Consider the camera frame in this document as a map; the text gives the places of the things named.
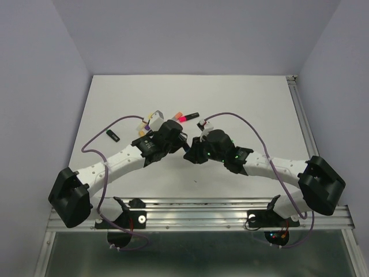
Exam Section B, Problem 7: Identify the black highlighter green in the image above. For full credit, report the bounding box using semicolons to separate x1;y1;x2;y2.
106;129;120;143

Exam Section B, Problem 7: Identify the yellow translucent highlighter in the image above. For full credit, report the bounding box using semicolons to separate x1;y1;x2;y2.
136;113;153;131

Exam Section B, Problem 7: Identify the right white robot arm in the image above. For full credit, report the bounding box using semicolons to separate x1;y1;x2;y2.
184;130;345;225

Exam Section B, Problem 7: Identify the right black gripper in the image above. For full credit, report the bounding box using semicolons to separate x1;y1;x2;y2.
182;135;226;164

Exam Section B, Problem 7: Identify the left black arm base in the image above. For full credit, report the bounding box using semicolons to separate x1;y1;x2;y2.
94;196;150;252

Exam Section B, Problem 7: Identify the aluminium rail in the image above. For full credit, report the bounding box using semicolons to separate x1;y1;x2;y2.
47;197;355;232
286;75;319;156

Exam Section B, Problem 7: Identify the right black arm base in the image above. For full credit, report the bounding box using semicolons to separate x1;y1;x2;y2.
244;195;300;248

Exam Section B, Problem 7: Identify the black highlighter pink cap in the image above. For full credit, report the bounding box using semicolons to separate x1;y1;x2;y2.
178;113;199;122

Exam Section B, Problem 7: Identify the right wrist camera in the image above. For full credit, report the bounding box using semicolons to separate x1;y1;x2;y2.
197;119;214;141

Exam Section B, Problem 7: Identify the aluminium right rail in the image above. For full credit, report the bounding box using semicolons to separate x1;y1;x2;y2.
286;75;319;156

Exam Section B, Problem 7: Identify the aluminium front rail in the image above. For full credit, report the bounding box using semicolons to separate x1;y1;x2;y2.
47;197;355;232

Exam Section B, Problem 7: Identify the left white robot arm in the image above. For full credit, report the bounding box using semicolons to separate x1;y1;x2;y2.
48;120;187;228

